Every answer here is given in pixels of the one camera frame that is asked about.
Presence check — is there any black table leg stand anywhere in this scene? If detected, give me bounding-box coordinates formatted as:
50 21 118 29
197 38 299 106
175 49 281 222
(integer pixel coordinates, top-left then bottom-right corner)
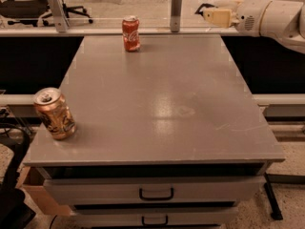
264 173 305 220

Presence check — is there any black office chair background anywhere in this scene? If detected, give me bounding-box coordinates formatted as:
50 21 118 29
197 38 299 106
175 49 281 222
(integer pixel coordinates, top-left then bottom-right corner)
0 0 93 27

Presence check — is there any grey drawer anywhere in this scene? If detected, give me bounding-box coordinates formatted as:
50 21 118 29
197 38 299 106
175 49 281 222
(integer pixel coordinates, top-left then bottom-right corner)
44 176 265 206
74 207 238 228

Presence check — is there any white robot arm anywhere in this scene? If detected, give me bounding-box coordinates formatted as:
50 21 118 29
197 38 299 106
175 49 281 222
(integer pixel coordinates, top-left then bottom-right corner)
200 0 305 53

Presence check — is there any upper grey drawer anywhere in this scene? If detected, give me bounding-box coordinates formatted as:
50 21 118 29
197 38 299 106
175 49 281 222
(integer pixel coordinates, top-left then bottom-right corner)
44 176 265 206

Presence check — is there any lower grey drawer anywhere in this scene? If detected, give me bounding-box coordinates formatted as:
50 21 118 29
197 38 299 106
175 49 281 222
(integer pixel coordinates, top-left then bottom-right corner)
74 207 238 228

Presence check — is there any horizontal metal rail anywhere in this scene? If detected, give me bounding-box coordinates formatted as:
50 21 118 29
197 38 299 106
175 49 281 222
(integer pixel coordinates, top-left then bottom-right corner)
0 94 305 106

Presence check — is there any middle metal bracket post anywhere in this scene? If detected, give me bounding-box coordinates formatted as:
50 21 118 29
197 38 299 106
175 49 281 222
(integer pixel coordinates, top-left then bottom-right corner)
170 0 182 32

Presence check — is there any metal bracket post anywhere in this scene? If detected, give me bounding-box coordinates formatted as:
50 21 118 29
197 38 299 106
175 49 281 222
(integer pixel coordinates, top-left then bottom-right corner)
47 0 69 32
170 0 182 32

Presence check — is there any orange gold soda can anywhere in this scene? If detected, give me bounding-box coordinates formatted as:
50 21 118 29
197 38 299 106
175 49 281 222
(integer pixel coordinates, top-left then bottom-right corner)
33 88 76 140

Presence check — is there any black lower drawer handle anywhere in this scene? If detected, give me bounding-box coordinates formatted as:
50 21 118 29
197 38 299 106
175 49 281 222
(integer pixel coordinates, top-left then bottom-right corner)
141 216 169 227

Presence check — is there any left metal bracket post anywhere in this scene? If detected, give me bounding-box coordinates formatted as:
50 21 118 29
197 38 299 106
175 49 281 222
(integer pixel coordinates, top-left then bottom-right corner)
47 0 69 32

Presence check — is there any dark blue rxbar wrapper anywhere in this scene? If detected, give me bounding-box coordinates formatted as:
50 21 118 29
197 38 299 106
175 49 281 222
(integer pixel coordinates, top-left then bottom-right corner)
194 3 215 17

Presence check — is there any black chair at left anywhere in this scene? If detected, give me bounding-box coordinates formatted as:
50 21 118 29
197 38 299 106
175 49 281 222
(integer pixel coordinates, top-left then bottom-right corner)
0 123 36 229

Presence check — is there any black drawer handle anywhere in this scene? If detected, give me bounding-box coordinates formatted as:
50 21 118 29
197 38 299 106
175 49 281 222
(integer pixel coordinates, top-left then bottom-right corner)
141 216 169 227
138 188 174 201

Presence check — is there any wooden box under table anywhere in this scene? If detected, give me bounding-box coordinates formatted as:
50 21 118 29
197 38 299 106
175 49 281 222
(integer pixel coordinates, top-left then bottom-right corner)
17 167 71 216

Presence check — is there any black upper drawer handle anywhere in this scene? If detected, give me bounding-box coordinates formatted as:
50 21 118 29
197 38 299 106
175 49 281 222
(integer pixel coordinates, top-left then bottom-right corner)
138 188 174 201

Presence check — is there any red coca-cola can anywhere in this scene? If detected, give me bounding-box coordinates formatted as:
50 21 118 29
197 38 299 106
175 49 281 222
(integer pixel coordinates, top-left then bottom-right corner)
122 15 140 52

